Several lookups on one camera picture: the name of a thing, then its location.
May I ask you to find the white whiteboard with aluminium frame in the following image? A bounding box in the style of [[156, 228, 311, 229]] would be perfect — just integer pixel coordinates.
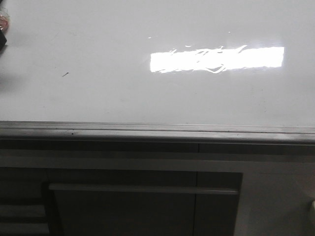
[[0, 0, 315, 143]]

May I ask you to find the white marker with red magnet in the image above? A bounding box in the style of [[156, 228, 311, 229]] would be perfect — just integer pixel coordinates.
[[0, 6, 10, 33]]

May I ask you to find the dark cabinet with white rails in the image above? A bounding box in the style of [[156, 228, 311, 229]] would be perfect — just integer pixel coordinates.
[[0, 140, 315, 236]]

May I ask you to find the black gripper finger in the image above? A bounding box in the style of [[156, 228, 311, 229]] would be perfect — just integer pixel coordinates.
[[0, 30, 7, 50]]

